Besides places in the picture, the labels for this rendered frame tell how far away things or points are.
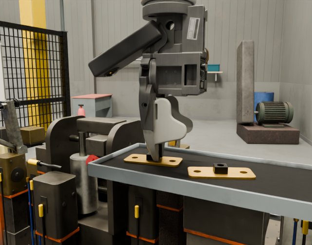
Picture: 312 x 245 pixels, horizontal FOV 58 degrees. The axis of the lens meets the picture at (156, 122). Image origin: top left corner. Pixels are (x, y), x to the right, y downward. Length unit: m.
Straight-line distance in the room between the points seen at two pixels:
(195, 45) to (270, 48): 8.35
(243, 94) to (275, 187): 5.56
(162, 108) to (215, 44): 8.23
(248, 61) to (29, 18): 4.83
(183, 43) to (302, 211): 0.24
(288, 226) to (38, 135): 1.06
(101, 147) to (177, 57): 0.29
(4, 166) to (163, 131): 0.64
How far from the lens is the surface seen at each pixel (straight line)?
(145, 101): 0.37
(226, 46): 8.59
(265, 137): 5.74
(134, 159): 0.43
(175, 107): 0.43
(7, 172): 0.94
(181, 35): 0.39
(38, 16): 1.82
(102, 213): 0.71
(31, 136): 1.31
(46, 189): 0.61
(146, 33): 0.39
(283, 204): 0.32
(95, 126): 0.65
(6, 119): 0.95
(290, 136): 5.89
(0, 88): 1.59
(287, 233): 0.55
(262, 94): 7.97
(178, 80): 0.38
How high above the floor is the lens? 1.29
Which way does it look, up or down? 9 degrees down
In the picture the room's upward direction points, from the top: straight up
